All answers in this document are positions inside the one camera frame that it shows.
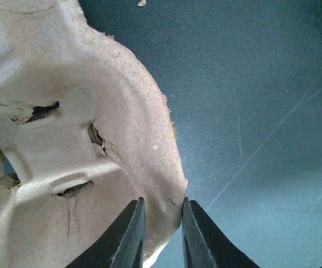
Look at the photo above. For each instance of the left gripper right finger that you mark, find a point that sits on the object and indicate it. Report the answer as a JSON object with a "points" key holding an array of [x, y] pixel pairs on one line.
{"points": [[205, 245]]}

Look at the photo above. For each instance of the pulp cup carrier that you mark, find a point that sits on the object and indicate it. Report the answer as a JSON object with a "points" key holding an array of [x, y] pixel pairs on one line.
{"points": [[84, 130]]}

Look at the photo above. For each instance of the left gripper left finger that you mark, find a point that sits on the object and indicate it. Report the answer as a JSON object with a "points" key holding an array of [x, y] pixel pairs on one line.
{"points": [[121, 245]]}

